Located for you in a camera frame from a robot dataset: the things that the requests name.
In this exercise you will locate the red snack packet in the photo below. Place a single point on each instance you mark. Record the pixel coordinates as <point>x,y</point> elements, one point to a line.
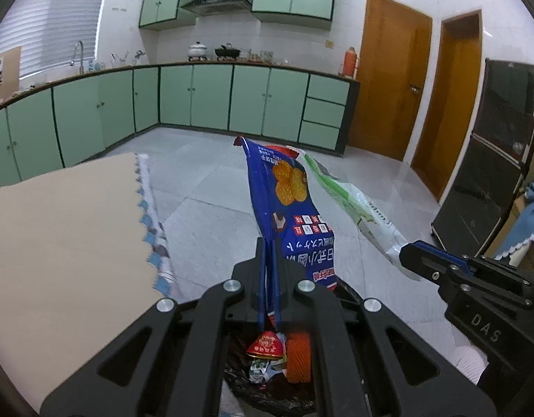
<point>265,346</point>

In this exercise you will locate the red thermos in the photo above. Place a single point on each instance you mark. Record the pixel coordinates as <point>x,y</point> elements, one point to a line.
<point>348,63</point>

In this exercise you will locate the chrome faucet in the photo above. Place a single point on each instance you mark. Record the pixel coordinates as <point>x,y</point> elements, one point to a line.
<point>81,58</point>

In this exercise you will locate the wooden door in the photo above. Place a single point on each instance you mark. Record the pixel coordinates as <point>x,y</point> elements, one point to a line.
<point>451,104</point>
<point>386,78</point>

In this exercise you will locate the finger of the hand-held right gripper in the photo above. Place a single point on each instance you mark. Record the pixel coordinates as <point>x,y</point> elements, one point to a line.
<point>423,265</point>
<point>449,256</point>

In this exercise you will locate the cardboard box with water purifier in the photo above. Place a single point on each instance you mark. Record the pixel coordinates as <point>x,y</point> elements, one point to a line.
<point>11,74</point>

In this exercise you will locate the white window blind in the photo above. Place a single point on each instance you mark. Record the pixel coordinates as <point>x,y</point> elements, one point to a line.
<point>54,21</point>

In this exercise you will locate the pale pink ribbed clothing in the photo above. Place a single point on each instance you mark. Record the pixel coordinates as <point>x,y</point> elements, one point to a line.
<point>466,362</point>

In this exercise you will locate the black refrigerator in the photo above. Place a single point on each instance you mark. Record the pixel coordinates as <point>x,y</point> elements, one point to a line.
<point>488,139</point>

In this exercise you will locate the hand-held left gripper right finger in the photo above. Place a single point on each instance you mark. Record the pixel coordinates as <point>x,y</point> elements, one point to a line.
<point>275,299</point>

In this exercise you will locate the row of glass jars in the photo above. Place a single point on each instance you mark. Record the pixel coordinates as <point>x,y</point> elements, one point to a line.
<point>262,55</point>

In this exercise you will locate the white cooking pot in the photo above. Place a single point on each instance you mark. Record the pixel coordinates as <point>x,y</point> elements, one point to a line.
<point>197,51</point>

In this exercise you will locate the black-lined trash bin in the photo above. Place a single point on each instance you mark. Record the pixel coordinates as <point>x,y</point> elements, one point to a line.
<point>267,399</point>

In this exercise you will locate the black wok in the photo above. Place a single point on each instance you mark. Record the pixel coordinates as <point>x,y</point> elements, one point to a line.
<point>227,52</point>

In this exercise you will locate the blue lace-trimmed cloth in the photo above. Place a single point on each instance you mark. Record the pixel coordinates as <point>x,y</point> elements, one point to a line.
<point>531,221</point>

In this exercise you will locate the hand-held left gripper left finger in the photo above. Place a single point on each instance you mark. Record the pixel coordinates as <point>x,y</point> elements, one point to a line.
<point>262,278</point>

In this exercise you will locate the orange foam fruit net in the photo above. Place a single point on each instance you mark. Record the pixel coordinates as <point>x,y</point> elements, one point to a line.
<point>299,356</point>

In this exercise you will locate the black range hood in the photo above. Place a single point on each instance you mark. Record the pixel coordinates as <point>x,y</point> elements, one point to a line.
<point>215,6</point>

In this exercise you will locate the round table beige cloth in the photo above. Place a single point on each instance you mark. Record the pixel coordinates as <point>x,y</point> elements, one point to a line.
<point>67,234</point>

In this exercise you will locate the green base cabinet run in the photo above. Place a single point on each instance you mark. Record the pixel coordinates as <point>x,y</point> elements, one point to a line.
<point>76,117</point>
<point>249,100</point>

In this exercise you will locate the green white milk carton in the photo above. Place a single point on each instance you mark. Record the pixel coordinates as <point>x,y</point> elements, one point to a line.
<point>260,371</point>

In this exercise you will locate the green white plastic bag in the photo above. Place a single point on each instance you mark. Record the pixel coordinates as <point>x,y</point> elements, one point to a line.
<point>362,213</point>

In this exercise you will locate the blue biscuit snack bag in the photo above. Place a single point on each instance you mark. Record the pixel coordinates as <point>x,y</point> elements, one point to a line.
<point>284,200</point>

